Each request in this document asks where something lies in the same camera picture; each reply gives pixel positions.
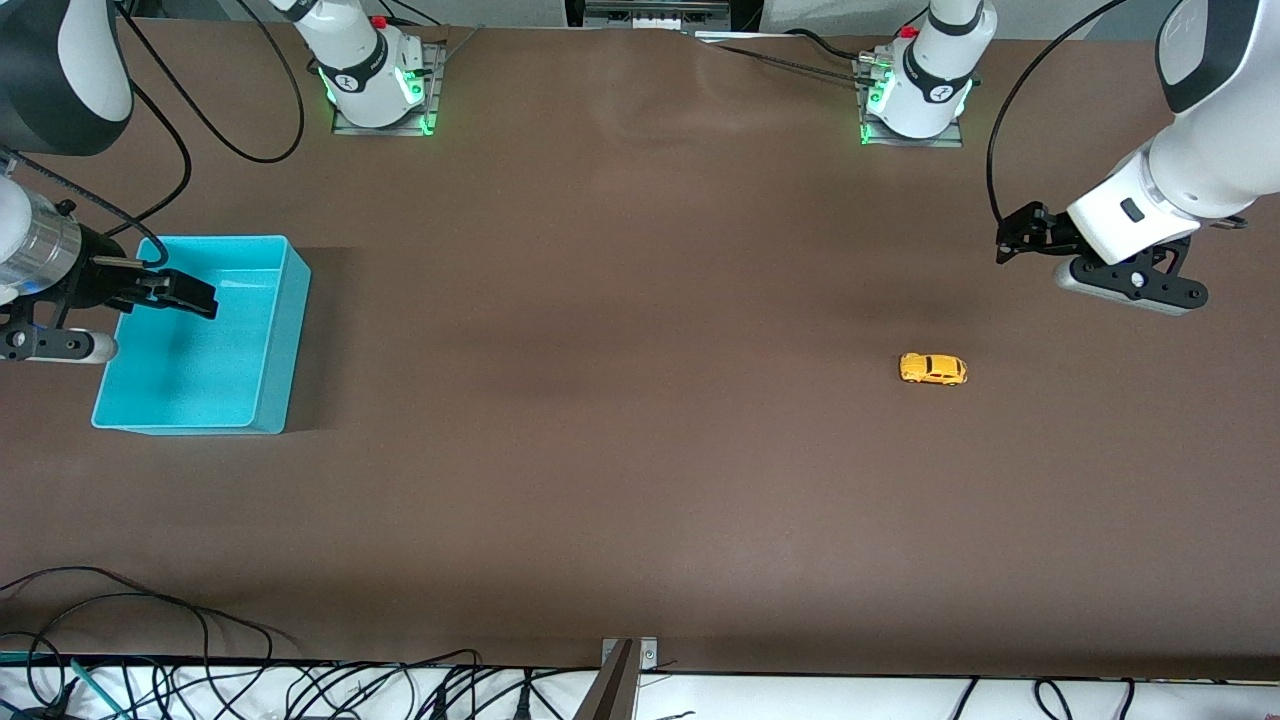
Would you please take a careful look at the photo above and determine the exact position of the right arm long black cable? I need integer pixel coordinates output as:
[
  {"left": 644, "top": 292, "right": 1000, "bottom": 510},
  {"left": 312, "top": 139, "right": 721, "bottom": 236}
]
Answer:
[{"left": 114, "top": 0, "right": 307, "bottom": 165}]

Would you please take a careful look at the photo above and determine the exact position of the black cables to arm base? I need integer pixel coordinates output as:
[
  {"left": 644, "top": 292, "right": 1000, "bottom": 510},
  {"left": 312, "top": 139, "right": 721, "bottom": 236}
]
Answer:
[{"left": 690, "top": 28, "right": 886, "bottom": 89}]

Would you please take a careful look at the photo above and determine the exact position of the dark camera pole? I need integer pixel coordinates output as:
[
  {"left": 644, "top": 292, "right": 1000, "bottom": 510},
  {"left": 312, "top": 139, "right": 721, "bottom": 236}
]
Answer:
[{"left": 571, "top": 640, "right": 639, "bottom": 720}]

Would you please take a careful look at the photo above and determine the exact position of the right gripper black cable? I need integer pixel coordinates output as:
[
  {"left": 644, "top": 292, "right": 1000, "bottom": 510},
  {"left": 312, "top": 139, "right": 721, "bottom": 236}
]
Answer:
[{"left": 0, "top": 82, "right": 193, "bottom": 269}]

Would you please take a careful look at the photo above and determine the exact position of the black floor cable bundle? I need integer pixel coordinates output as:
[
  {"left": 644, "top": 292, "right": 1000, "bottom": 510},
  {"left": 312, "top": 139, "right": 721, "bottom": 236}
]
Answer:
[{"left": 280, "top": 648, "right": 601, "bottom": 720}]

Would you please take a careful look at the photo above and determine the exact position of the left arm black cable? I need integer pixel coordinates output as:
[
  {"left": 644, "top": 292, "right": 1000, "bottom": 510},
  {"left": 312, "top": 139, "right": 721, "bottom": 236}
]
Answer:
[{"left": 985, "top": 0, "right": 1137, "bottom": 231}]

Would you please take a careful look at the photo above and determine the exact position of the black floor cable loop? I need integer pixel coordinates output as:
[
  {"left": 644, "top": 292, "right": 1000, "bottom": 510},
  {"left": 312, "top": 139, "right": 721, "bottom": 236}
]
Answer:
[{"left": 0, "top": 565, "right": 301, "bottom": 720}]

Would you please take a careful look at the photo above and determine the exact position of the black equipment box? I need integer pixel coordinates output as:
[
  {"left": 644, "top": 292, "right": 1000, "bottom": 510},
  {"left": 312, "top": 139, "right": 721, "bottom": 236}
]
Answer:
[{"left": 564, "top": 0, "right": 764, "bottom": 33}]

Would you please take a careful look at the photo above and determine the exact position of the teal cable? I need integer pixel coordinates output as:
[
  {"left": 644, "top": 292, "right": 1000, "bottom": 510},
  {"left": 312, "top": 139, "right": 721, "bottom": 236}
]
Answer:
[{"left": 68, "top": 658, "right": 129, "bottom": 719}]

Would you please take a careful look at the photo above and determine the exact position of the turquoise plastic bin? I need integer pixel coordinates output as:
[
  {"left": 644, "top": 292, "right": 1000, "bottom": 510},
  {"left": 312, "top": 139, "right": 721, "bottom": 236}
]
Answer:
[{"left": 91, "top": 235, "right": 312, "bottom": 436}]

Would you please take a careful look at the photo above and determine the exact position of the yellow beetle toy car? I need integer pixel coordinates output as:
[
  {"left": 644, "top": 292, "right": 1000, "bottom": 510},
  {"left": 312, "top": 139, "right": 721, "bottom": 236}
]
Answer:
[{"left": 898, "top": 352, "right": 969, "bottom": 387}]

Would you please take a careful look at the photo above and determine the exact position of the small metal bracket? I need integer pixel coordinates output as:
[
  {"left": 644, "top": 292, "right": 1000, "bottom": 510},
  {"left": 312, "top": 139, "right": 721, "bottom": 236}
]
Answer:
[{"left": 600, "top": 636, "right": 660, "bottom": 673}]

